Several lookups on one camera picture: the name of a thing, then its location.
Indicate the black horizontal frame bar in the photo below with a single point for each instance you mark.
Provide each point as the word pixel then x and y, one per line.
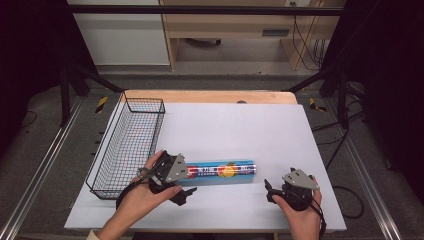
pixel 200 10

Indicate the person's right hand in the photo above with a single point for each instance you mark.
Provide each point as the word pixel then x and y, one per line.
pixel 305 223

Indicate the person's left hand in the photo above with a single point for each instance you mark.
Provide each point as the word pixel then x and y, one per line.
pixel 140 200

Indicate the aluminium floor rail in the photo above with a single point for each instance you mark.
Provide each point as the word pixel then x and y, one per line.
pixel 366 173
pixel 36 173

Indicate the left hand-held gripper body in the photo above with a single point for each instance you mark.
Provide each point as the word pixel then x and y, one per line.
pixel 175 168

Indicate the black curtain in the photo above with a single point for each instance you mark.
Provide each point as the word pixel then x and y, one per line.
pixel 390 66
pixel 30 50

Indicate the white table mat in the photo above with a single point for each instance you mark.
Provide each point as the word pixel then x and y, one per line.
pixel 233 133

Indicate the black metal stand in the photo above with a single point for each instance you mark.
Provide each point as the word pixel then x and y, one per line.
pixel 65 96
pixel 341 96

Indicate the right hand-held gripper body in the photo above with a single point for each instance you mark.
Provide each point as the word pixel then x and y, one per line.
pixel 300 180

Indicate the light wooden desk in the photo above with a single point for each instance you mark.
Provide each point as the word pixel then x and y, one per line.
pixel 230 23

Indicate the white cabinet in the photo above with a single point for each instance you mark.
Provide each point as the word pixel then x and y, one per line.
pixel 123 36

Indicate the yellow black floor tape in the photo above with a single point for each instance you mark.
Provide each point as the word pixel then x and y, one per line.
pixel 315 105
pixel 101 104

